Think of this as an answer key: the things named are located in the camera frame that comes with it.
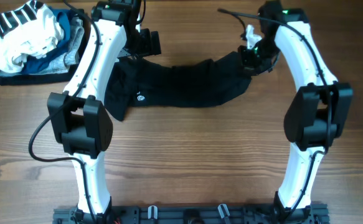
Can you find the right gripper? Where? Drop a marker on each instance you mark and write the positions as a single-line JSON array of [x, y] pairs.
[[248, 67]]

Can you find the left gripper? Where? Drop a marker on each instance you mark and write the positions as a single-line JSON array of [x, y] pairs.
[[147, 48]]

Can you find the black t-shirt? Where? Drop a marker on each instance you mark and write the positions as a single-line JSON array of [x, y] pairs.
[[209, 83]]

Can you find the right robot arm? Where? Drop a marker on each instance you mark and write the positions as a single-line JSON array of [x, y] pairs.
[[317, 114]]

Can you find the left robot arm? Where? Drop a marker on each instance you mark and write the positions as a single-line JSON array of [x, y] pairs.
[[79, 119]]

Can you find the grey folded garment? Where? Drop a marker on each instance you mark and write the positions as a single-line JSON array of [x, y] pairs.
[[62, 63]]

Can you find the white black striped garment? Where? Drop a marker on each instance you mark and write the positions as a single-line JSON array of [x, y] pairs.
[[31, 30]]

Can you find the blue folded garment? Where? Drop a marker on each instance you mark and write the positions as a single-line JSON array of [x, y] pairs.
[[32, 37]]

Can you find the black folded garment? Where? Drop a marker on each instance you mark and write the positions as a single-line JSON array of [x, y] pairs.
[[38, 79]]

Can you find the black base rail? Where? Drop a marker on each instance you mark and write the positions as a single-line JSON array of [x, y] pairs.
[[259, 213]]

